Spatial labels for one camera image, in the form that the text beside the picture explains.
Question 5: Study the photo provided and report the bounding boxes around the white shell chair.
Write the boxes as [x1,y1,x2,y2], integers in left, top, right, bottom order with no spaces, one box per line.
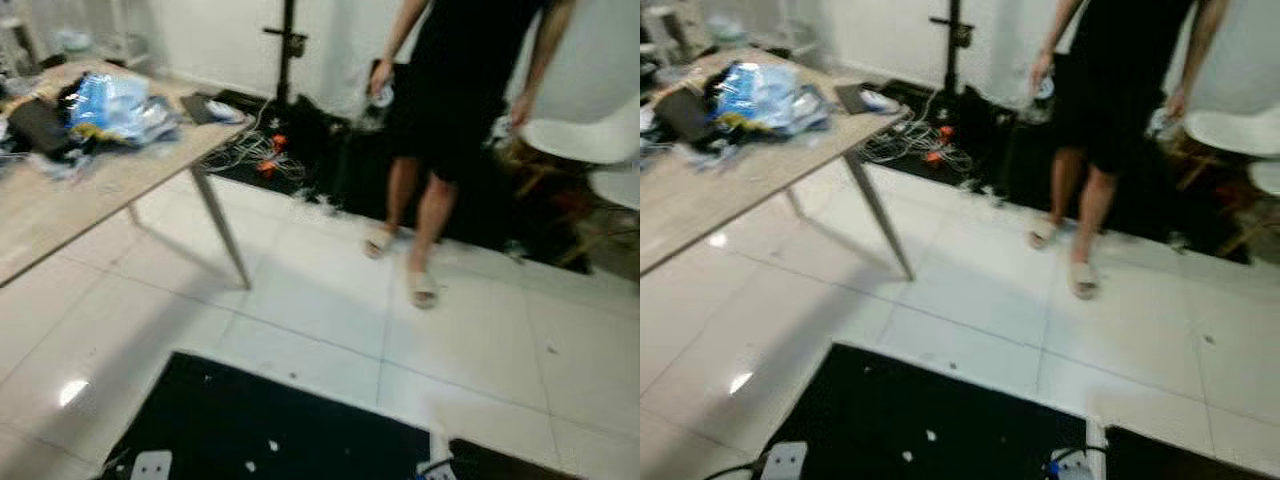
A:
[520,0,641,167]
[1180,0,1280,159]

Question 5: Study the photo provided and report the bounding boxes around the blue plastic bag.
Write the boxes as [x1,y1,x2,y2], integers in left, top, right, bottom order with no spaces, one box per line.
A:
[65,72,182,146]
[712,62,832,136]

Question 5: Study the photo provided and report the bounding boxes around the white cable bundle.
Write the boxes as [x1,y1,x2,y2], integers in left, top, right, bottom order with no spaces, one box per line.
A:
[860,118,973,177]
[222,128,307,183]

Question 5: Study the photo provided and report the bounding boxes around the cluttered white shelf rack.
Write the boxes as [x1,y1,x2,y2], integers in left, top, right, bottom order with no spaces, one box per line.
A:
[640,0,833,63]
[0,0,153,73]

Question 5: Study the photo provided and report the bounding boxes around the black tripod stand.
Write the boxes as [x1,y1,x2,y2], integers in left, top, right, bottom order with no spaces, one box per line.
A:
[263,0,309,107]
[928,0,976,97]

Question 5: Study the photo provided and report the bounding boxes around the black pouch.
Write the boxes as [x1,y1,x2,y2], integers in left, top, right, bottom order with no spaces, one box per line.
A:
[5,97,71,156]
[655,88,717,144]

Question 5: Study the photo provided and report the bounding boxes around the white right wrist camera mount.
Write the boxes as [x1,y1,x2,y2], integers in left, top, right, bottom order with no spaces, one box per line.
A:
[428,430,457,480]
[1045,414,1107,480]

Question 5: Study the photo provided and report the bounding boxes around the speckled black floor mat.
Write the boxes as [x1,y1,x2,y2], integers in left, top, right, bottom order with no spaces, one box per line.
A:
[760,343,1092,480]
[100,350,437,480]

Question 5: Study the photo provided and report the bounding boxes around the person in black clothes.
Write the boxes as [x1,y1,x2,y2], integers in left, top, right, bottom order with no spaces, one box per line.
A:
[1028,0,1233,301]
[362,0,579,311]

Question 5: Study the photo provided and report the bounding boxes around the light wooden table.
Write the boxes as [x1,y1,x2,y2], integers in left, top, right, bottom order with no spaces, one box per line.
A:
[0,58,257,291]
[640,48,916,282]

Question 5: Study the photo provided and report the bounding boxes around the clear plastic bottle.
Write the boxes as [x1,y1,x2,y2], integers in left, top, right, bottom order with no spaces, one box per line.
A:
[1032,74,1060,122]
[367,84,397,132]

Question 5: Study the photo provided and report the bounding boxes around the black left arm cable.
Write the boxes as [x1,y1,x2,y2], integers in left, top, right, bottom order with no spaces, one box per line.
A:
[700,457,772,480]

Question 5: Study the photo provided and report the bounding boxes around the plain dark floor mat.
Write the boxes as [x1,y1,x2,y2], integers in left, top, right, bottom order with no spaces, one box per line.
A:
[1104,425,1280,480]
[447,437,583,480]

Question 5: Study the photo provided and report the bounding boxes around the black flat notebook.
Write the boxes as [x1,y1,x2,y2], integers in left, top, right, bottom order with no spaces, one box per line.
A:
[834,83,902,117]
[180,93,247,127]

